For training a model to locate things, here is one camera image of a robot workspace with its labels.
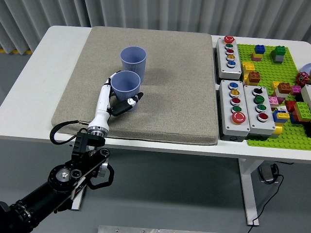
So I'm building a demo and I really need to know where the grey selector switch button box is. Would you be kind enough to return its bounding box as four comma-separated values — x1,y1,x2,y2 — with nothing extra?
243,84,276,140

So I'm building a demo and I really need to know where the slim grey five-button box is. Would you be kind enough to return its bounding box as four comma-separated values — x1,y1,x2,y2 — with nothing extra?
215,35,243,80

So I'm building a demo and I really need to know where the yellow round block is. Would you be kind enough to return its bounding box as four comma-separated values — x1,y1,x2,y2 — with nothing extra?
271,125,284,139

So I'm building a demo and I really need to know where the green grey block stack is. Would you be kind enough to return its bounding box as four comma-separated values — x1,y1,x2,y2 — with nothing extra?
271,46,287,64

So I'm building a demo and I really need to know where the grey pleated curtain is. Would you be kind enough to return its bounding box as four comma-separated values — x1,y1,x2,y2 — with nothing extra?
0,0,311,55

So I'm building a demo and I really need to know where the white table leg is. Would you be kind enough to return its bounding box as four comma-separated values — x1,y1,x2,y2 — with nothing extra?
238,157,264,226
68,144,96,211

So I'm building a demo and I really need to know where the grey-brown cushion mat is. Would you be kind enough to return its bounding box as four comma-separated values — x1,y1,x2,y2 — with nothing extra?
51,26,219,146

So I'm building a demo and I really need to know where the black floor cable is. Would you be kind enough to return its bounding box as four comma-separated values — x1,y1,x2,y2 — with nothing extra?
249,173,284,228

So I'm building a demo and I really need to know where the red building block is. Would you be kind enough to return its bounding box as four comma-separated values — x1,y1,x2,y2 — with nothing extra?
284,100,298,114

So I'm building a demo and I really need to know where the blue yellow pink block stack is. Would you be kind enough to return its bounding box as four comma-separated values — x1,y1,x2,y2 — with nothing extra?
251,45,266,62

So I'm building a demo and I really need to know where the orange white block stack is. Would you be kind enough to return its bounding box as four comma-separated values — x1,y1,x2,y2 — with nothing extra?
274,82,292,99

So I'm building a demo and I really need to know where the orange building block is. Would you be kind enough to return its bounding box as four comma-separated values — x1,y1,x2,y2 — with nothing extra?
247,71,261,85

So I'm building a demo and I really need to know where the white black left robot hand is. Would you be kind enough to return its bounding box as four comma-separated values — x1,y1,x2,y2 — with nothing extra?
87,70,144,133

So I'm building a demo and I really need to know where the large white block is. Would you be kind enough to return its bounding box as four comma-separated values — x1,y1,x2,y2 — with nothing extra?
300,84,311,110

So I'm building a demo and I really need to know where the green studded baseplate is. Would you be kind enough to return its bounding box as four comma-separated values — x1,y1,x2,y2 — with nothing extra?
237,43,311,149

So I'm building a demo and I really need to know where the pale blue bowl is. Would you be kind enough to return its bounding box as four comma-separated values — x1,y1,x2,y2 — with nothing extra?
300,63,311,78

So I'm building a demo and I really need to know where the large green building block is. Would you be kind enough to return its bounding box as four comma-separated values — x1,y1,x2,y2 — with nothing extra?
293,101,311,122

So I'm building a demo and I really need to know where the blue ribbed cup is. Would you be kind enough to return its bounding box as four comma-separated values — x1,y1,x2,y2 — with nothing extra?
120,46,147,84
110,70,141,112

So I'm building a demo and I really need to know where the red valve handwheel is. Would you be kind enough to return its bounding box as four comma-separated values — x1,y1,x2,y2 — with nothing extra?
295,72,309,86

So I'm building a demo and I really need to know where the wide grey five-button box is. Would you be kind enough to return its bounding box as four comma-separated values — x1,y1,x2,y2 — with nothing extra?
218,79,251,142

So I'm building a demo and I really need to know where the grey power adapter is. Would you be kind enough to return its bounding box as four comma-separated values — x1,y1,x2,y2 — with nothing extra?
258,164,279,184

